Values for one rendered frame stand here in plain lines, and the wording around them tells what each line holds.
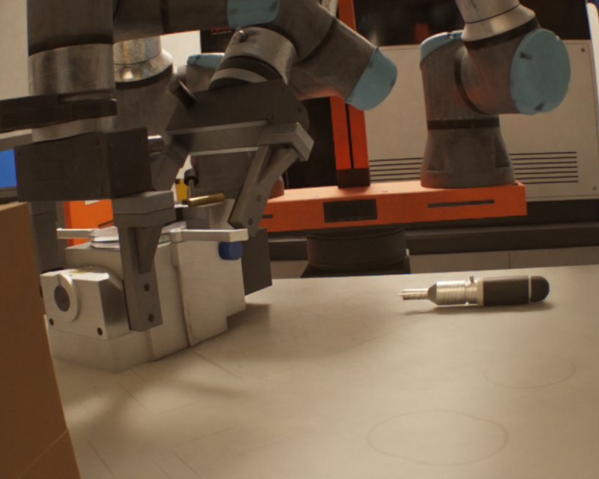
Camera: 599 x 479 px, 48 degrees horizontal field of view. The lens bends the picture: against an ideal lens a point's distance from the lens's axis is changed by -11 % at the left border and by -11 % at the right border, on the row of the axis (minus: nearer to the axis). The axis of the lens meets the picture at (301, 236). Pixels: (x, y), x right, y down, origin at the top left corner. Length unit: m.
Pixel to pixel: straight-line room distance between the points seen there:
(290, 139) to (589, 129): 1.55
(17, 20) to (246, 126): 3.46
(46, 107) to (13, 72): 3.54
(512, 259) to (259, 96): 1.46
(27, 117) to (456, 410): 0.36
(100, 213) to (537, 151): 1.22
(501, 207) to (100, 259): 0.63
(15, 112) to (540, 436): 0.41
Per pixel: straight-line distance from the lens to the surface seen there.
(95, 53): 0.57
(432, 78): 1.09
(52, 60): 0.57
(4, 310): 0.25
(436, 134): 1.09
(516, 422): 0.43
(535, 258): 2.08
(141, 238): 0.54
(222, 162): 1.10
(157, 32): 0.68
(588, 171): 2.13
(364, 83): 0.84
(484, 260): 2.08
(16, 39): 4.09
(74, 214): 1.81
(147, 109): 1.10
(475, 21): 0.98
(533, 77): 0.96
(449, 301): 0.67
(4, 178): 1.93
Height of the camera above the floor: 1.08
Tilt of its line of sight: 9 degrees down
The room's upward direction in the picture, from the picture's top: 5 degrees counter-clockwise
